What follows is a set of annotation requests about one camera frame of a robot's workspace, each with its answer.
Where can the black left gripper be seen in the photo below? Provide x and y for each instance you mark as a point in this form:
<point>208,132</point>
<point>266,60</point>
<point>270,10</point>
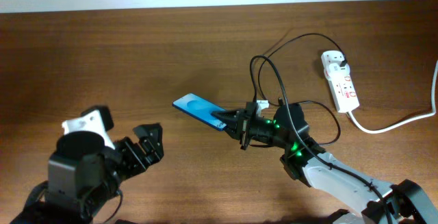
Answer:
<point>144,155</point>

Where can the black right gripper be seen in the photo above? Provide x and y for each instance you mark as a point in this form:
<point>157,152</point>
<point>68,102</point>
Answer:
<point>245,125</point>

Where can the blue Samsung Galaxy phone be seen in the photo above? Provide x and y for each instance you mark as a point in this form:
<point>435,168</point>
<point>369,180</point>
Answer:
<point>200,109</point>

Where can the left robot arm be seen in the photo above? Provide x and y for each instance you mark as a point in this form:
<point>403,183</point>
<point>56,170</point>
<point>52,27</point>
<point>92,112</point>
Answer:
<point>83,174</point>

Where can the white USB charger adapter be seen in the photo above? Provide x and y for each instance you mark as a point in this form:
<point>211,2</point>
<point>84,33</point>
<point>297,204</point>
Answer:
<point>333,71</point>

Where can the white power strip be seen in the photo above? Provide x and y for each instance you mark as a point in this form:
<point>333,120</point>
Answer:
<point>342,90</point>

